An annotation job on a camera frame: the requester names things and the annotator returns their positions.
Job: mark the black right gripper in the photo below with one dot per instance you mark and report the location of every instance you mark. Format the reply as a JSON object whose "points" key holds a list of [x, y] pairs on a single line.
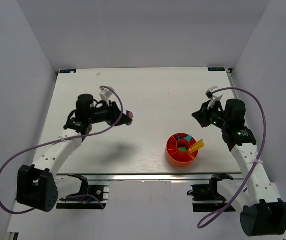
{"points": [[205, 117]]}

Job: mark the small cyan lego brick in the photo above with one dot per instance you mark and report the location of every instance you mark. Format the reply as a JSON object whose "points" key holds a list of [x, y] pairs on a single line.
{"points": [[188, 138]]}

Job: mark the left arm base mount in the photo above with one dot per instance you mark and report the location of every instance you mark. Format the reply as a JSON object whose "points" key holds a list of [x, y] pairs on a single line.
{"points": [[77, 192]]}

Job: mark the green lego brick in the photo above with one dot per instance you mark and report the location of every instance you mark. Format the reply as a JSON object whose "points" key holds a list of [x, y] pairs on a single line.
{"points": [[182, 148]]}

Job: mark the purple lego piece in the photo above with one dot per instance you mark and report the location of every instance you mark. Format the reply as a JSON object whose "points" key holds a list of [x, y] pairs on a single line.
{"points": [[129, 114]]}

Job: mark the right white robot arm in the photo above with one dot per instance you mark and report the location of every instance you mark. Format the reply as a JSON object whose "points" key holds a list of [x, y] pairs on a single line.
{"points": [[261, 210]]}

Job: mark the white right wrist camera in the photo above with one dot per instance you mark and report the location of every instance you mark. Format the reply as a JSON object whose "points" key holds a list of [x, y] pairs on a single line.
{"points": [[214, 98]]}

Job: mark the yellow long lego plate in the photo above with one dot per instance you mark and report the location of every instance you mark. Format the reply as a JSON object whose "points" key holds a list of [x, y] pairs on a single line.
{"points": [[196, 146]]}

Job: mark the blue label sticker left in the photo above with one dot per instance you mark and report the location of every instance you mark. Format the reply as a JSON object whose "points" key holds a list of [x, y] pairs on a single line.
{"points": [[67, 71]]}

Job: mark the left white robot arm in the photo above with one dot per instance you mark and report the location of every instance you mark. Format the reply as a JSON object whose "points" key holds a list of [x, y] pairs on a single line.
{"points": [[38, 186]]}

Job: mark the blue label sticker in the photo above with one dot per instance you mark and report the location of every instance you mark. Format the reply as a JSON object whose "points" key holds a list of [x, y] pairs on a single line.
{"points": [[67, 71], [216, 69]]}

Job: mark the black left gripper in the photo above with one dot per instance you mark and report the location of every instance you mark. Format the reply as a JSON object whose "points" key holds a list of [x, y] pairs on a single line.
{"points": [[114, 114]]}

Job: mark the aluminium front table rail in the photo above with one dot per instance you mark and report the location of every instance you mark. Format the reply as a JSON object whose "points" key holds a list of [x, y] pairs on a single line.
{"points": [[147, 177]]}

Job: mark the blue label sticker right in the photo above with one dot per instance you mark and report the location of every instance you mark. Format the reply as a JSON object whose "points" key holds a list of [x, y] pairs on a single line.
{"points": [[216, 69]]}

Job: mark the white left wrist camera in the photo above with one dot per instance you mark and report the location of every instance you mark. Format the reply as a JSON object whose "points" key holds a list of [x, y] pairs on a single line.
{"points": [[106, 93]]}

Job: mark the orange divided round container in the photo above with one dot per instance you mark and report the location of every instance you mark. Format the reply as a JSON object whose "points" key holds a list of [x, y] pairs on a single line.
{"points": [[177, 150]]}

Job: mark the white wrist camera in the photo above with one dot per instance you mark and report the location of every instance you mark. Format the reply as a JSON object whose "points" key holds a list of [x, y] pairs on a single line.
{"points": [[214, 98], [106, 93]]}

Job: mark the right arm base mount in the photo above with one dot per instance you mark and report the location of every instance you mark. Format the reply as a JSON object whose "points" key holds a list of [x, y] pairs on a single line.
{"points": [[203, 201]]}

